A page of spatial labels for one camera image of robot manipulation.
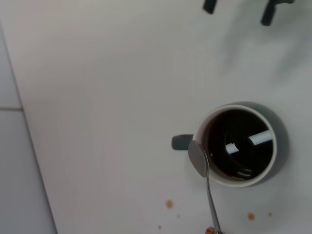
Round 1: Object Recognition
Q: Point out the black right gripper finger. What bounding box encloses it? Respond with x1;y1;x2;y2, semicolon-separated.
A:
260;0;295;27
202;0;217;15

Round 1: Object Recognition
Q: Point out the grey ceramic cup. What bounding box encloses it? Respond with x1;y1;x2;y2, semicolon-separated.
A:
171;101;289;188

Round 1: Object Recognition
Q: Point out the pink handled metal spoon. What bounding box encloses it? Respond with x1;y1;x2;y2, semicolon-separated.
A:
188;140;223;234

